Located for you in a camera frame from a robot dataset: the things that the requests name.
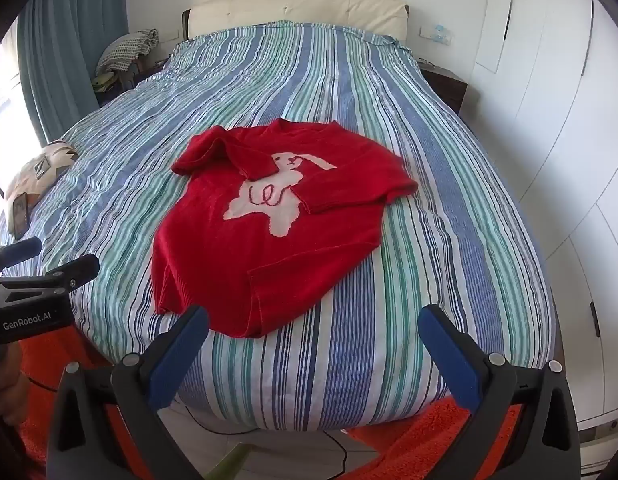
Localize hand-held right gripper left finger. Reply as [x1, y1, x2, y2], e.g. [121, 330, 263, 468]
[48, 304, 211, 480]

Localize red sweater with white dog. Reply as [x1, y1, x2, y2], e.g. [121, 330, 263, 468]
[151, 118, 419, 339]

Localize person's left hand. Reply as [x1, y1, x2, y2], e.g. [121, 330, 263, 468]
[0, 344, 30, 417]

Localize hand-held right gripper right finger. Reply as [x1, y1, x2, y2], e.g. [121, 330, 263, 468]
[418, 303, 583, 480]

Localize orange shaggy rug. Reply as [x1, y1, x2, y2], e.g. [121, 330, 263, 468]
[16, 329, 526, 480]

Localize beige patterned pillow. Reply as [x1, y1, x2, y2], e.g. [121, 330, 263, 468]
[4, 141, 80, 211]

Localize white wardrobe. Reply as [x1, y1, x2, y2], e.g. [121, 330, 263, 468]
[466, 0, 618, 480]

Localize pile of patterned clothes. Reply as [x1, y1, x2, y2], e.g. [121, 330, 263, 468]
[95, 28, 160, 77]

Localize white wall socket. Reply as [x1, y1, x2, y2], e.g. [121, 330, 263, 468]
[419, 23, 453, 44]

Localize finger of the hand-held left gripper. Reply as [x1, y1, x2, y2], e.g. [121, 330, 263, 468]
[0, 253, 100, 306]
[0, 237, 42, 274]

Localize black cable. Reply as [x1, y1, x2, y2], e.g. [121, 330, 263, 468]
[176, 399, 351, 480]

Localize blue green striped bed sheet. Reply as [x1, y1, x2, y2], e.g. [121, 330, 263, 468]
[0, 22, 558, 433]

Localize cream padded headboard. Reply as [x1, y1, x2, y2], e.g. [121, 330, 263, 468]
[181, 0, 410, 44]

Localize teal curtain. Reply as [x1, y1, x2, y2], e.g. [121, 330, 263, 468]
[16, 0, 130, 147]

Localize black smartphone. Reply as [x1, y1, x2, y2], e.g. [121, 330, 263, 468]
[11, 195, 32, 241]

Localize dark wooden nightstand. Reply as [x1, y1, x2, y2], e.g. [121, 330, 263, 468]
[418, 61, 470, 114]
[95, 57, 171, 107]

